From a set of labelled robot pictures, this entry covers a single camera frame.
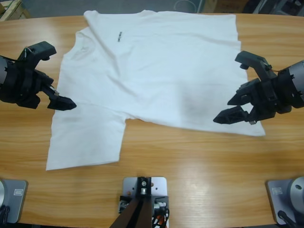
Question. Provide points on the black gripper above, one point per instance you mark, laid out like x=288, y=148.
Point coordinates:
x=26, y=83
x=270, y=97

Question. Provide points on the white t-shirt with small print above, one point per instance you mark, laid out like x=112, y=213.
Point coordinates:
x=154, y=71

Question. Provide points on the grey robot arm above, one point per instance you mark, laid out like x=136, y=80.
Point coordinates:
x=2, y=71
x=297, y=80

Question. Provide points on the brown cardboard box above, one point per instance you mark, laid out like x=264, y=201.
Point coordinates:
x=209, y=4

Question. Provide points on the dark machinery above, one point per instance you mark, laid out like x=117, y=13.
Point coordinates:
x=273, y=6

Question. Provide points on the wooden crate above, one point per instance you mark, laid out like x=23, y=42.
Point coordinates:
x=9, y=9

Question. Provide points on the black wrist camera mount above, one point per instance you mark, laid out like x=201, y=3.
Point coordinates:
x=249, y=58
x=41, y=50

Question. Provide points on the grey base plate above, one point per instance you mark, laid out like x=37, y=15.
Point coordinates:
x=14, y=199
x=285, y=197

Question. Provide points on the white mount block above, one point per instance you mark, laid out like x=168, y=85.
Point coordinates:
x=159, y=187

